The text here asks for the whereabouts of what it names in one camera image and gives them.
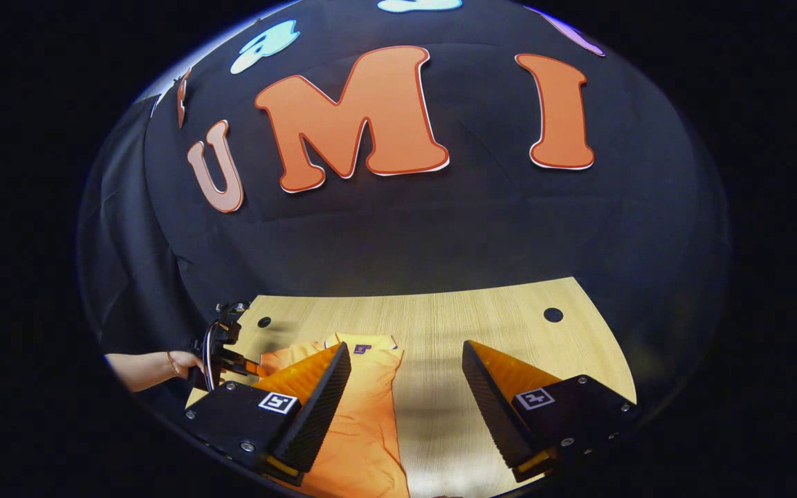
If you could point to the orange T-shirt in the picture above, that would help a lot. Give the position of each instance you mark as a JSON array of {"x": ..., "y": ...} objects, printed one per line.
[{"x": 364, "y": 429}]

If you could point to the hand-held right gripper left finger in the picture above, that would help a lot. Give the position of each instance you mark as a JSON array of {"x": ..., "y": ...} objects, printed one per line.
[{"x": 319, "y": 415}]

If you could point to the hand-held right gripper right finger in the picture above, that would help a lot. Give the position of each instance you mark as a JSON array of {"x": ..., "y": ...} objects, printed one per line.
[{"x": 492, "y": 415}]

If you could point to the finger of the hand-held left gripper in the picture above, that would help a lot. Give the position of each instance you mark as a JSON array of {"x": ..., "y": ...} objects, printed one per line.
[{"x": 250, "y": 368}]

